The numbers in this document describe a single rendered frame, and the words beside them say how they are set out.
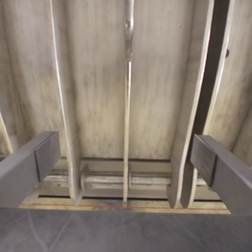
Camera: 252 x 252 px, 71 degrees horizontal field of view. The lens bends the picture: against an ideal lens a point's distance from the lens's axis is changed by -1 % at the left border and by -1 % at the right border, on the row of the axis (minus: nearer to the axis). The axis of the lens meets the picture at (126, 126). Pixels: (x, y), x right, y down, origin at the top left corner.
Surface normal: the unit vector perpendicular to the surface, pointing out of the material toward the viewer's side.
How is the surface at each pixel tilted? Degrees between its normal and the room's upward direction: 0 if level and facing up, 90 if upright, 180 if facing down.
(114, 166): 25
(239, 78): 7
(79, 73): 7
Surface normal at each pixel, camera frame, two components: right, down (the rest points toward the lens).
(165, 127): -0.02, 0.50
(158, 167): -0.02, 0.67
